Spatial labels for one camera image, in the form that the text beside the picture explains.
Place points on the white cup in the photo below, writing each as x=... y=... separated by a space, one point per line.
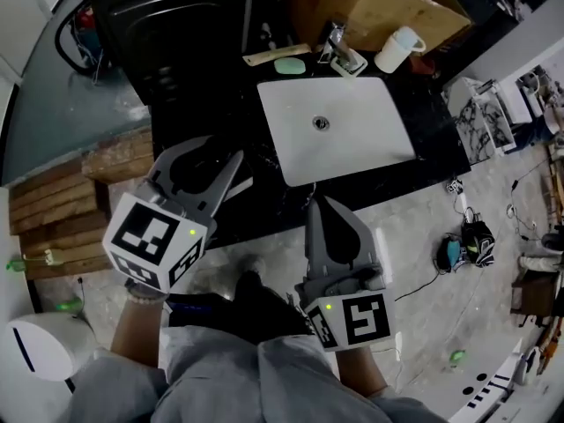
x=394 y=51

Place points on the person's left forearm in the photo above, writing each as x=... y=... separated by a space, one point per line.
x=136 y=328

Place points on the person's black trousers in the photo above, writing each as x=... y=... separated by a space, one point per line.
x=247 y=306

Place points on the black bag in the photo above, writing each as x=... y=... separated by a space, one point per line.
x=473 y=242

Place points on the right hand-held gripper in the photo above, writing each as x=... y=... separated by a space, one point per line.
x=365 y=320

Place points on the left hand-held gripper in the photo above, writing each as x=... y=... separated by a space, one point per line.
x=145 y=236

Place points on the white round appliance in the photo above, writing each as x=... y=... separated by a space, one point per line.
x=44 y=348

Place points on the white sink basin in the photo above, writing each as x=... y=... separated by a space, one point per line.
x=343 y=148

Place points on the wooden steps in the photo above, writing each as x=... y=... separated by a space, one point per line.
x=57 y=210

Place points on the white marble-pattern cabinet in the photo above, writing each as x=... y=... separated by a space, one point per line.
x=478 y=117

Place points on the red vacuum cleaner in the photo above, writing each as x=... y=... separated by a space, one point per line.
x=81 y=38

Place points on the chrome faucet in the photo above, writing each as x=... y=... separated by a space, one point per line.
x=340 y=44

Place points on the small green container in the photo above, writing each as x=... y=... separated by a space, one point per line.
x=457 y=355

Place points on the green soap bar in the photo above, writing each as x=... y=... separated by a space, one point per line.
x=290 y=65

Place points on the green glowing bottle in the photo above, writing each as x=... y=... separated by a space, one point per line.
x=16 y=264
x=68 y=305

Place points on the white cabinet with black dots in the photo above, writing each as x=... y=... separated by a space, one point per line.
x=489 y=390

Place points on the small black-white device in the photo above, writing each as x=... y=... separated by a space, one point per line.
x=454 y=187

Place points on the white power adapter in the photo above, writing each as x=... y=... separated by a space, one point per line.
x=54 y=257

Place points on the white pipe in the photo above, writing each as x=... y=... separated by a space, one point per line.
x=247 y=11

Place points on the person's right forearm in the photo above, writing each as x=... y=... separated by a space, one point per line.
x=359 y=373

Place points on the brown wooden stool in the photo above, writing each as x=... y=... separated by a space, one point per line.
x=535 y=295

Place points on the large cardboard box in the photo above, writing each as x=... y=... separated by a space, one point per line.
x=374 y=2

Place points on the black marble vanity counter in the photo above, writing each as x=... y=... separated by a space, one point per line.
x=440 y=148

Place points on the person's grey shirt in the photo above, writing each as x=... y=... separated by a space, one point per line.
x=247 y=381

